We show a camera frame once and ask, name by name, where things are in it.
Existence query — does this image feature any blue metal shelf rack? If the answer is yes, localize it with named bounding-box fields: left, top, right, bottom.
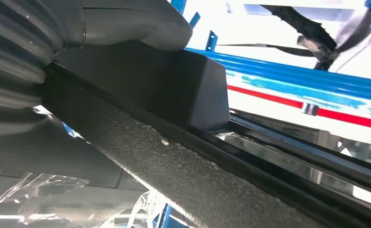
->
left=62, top=0, right=371, bottom=228

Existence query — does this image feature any black curved trim part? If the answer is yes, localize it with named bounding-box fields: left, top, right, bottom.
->
left=218, top=4, right=339, bottom=70

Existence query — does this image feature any red barrier belt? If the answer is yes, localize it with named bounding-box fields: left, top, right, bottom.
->
left=226, top=84, right=371, bottom=132

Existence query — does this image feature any white plastic crate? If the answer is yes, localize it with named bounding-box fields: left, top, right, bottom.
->
left=182, top=0, right=371, bottom=73

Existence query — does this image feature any metal stanchion post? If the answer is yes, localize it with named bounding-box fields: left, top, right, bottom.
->
left=301, top=102, right=319, bottom=116

